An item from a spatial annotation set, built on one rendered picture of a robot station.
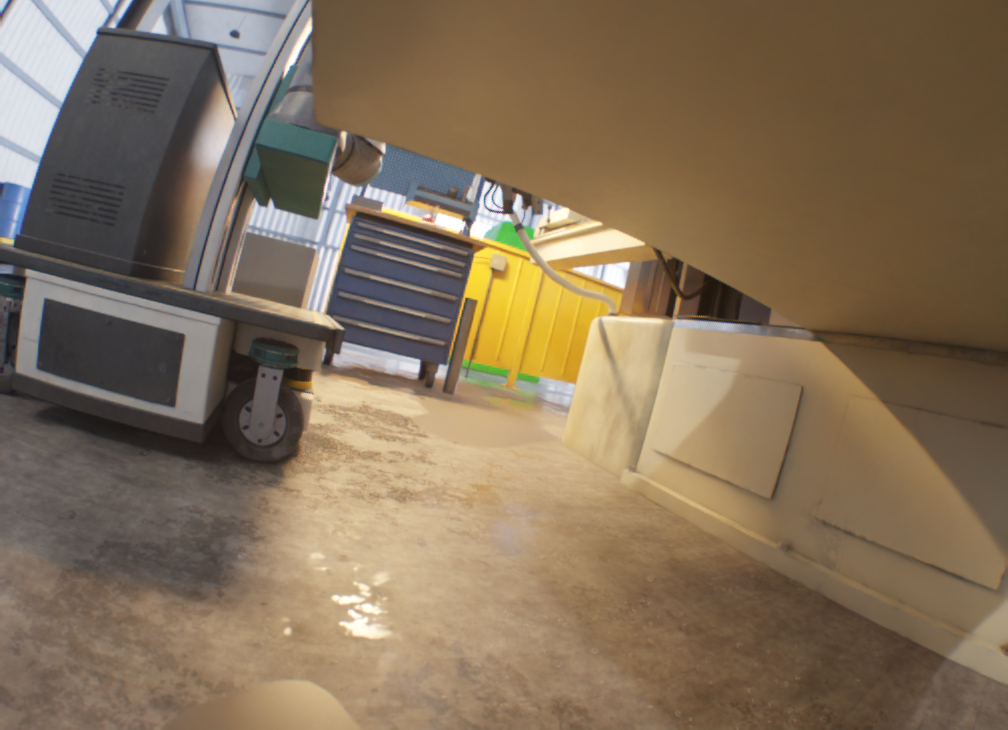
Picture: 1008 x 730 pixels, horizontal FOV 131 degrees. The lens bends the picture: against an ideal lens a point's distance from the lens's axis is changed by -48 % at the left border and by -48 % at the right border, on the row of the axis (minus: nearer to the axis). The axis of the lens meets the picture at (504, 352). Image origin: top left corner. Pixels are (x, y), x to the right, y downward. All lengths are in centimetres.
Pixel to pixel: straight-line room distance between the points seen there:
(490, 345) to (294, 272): 250
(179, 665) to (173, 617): 7
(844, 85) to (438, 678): 65
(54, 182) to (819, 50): 119
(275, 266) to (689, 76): 167
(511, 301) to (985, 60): 392
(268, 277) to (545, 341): 295
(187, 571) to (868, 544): 123
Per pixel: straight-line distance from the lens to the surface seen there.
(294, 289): 183
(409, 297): 263
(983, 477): 106
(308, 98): 96
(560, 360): 431
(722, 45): 34
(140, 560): 64
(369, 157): 155
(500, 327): 401
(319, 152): 90
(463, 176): 334
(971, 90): 37
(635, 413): 162
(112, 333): 92
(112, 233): 101
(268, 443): 98
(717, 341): 142
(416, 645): 56
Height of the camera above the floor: 36
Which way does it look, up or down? 1 degrees down
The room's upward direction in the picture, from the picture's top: 14 degrees clockwise
